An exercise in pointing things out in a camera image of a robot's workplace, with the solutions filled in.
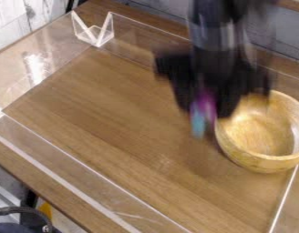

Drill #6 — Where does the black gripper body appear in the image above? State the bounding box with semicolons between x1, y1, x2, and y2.
155;50;272;96

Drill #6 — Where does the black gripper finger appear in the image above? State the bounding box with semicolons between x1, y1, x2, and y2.
218;87;248;118
173;83;198;112

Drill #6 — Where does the purple toy eggplant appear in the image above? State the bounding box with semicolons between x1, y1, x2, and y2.
190;90;217;138

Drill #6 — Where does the brown wooden bowl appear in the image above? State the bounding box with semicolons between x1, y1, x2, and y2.
216;91;299;173

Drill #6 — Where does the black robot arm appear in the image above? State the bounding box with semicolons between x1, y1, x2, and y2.
155;0;280;118

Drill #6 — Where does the clear acrylic tray enclosure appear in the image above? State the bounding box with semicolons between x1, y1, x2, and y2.
0;11;299;233

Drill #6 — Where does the black clamp with cable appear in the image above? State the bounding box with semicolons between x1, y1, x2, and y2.
0;207;63;233

